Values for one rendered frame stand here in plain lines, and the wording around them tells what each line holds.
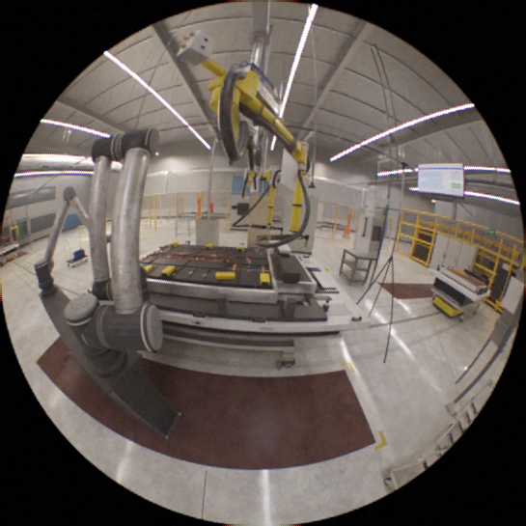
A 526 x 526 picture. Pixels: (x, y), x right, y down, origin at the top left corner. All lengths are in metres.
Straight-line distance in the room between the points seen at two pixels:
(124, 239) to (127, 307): 0.26
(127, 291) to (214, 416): 1.33
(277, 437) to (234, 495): 0.65
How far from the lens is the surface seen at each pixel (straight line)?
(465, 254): 9.25
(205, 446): 1.66
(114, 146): 0.97
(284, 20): 9.31
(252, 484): 1.63
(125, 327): 0.72
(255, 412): 1.72
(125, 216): 0.74
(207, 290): 1.36
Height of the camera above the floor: 1.62
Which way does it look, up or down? 20 degrees down
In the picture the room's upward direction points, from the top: 5 degrees clockwise
